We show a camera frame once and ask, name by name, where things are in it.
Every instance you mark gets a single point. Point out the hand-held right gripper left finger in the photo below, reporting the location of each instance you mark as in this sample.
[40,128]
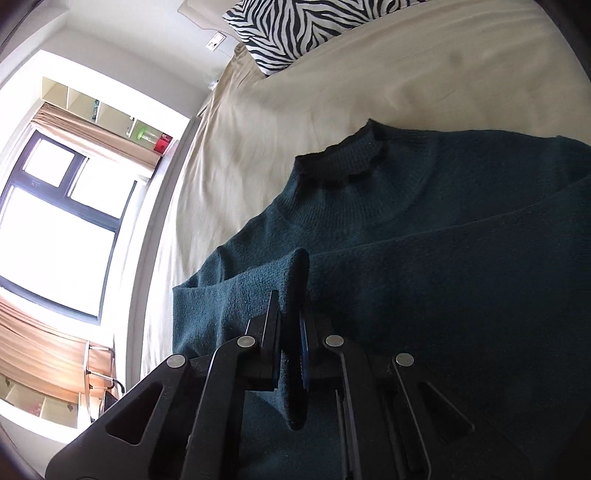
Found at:
[268,344]

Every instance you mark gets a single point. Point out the zebra print pillow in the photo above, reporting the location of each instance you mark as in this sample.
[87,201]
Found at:
[286,27]

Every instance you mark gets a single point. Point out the white wall shelf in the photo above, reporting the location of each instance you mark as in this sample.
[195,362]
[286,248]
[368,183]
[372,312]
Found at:
[83,99]

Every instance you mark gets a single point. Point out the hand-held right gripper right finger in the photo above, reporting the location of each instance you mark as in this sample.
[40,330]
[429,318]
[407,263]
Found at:
[304,344]

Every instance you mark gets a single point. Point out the beige padded headboard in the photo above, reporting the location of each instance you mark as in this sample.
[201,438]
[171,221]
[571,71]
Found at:
[203,11]

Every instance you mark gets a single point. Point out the beige curtain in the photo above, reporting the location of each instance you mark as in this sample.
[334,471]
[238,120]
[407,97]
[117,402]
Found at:
[101,138]
[41,350]

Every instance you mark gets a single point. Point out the black framed window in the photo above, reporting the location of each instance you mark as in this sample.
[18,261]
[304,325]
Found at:
[55,221]

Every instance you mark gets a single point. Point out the wooden chair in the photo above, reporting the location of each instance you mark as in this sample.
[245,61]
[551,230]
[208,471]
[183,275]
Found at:
[99,369]

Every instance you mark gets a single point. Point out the dark green knit sweater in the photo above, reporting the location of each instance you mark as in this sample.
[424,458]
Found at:
[415,230]

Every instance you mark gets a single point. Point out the bed with beige sheet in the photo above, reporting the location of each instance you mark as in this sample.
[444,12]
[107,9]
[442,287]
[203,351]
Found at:
[369,69]

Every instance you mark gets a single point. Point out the red box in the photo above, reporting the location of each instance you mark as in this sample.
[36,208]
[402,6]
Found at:
[162,145]

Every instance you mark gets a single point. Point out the wall socket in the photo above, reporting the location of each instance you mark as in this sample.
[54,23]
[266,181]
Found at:
[216,42]

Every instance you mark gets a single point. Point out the low white cubby shelf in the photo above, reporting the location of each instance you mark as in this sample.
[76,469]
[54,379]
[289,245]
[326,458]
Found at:
[41,406]

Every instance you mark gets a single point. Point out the green plastic container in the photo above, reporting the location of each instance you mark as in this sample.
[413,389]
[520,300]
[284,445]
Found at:
[141,134]

